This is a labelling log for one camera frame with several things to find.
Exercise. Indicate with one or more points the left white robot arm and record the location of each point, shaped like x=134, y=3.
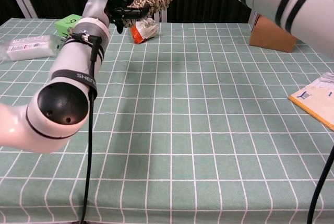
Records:
x=73, y=59

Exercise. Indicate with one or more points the green numbered foam cube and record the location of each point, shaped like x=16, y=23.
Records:
x=65, y=24

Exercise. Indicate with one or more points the crumpled orange white snack bag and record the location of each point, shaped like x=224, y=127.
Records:
x=144, y=32

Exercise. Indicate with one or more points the clear plastic packet white contents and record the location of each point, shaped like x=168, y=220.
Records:
x=26, y=47

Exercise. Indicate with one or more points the green checked tablecloth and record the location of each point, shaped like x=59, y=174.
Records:
x=182, y=130

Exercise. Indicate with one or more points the brown cardboard gable box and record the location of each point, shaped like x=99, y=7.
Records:
x=266, y=38

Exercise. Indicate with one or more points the yellow white paper envelope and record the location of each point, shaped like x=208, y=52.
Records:
x=315, y=101

